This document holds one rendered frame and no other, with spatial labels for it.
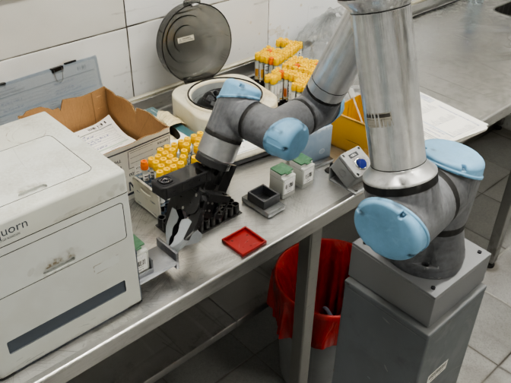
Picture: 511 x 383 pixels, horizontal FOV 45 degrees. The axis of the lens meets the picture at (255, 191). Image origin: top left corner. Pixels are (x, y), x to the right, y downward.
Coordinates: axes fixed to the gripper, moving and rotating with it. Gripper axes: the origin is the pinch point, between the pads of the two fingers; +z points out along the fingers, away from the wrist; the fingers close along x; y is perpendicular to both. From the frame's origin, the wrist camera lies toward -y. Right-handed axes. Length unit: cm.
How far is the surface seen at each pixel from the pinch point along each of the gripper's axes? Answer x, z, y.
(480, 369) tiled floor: -31, 29, 135
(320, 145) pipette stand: 7, -26, 44
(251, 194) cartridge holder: 4.5, -11.7, 23.1
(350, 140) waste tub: 5, -30, 53
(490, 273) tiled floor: -8, 5, 175
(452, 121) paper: -4, -44, 83
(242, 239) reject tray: -3.3, -4.2, 16.5
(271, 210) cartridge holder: -1.1, -10.6, 25.1
